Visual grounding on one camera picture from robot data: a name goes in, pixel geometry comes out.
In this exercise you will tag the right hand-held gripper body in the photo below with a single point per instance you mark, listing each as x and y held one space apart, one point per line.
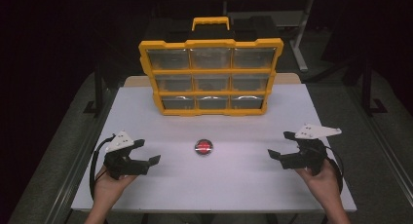
308 152

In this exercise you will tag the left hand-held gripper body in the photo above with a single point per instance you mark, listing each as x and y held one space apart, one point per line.
118 160

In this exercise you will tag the round red tin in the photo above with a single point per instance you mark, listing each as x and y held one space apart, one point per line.
203 147

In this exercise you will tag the yellow organizer case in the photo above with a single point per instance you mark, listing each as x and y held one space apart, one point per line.
211 71

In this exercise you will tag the person's left hand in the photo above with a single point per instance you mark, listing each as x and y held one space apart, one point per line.
112 185

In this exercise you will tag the person's right hand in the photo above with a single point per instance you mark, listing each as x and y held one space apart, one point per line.
319 183

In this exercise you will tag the wooden board under table top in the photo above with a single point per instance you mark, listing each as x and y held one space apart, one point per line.
136 81

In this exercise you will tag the black metal stand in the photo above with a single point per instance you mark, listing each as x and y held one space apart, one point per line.
97 87
368 87

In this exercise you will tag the aluminium frame rail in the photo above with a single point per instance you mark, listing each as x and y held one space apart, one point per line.
78 159
383 142

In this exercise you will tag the grey metal desk frame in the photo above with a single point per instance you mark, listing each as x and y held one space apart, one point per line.
300 35

